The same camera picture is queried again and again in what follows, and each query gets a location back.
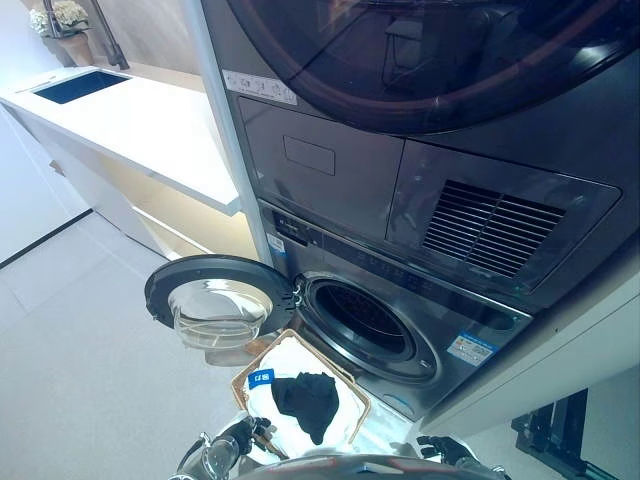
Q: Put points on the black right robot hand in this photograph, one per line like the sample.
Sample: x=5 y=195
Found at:
x=444 y=447

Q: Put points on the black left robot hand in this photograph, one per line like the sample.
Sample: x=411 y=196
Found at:
x=246 y=434

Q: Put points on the black garment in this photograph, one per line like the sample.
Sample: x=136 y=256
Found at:
x=306 y=402

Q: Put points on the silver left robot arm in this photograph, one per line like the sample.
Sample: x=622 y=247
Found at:
x=215 y=455

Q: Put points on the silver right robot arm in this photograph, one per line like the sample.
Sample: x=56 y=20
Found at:
x=482 y=470

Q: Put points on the grey front-load washing machine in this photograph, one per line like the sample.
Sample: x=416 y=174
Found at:
x=450 y=370

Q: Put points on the woven wicker laundry basket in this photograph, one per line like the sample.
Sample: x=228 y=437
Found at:
x=287 y=340

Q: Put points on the white basket liner cloth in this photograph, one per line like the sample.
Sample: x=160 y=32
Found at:
x=350 y=405

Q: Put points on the blue label tag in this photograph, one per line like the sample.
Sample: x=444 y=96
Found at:
x=261 y=378

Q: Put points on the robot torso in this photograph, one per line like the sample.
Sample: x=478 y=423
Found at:
x=345 y=467

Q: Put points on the blue energy label sticker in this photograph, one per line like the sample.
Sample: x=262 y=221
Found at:
x=468 y=346

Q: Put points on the white cabinet side board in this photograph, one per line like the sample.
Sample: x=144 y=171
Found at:
x=560 y=360

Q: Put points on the round washer door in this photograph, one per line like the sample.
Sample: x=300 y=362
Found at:
x=215 y=280

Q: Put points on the grey stacked dryer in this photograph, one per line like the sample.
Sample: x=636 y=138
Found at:
x=360 y=165

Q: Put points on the white counter cabinet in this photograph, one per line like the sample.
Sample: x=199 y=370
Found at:
x=145 y=135

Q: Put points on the blue rectangular sink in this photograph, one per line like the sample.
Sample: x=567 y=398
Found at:
x=80 y=86

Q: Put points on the dark metal faucet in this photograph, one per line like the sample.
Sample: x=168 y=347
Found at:
x=112 y=40

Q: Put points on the terracotta flower pot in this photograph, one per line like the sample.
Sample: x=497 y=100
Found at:
x=76 y=51

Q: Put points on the white flower bunch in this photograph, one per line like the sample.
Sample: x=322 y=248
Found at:
x=62 y=15

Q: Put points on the white cabinet frame panel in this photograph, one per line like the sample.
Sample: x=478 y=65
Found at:
x=225 y=130

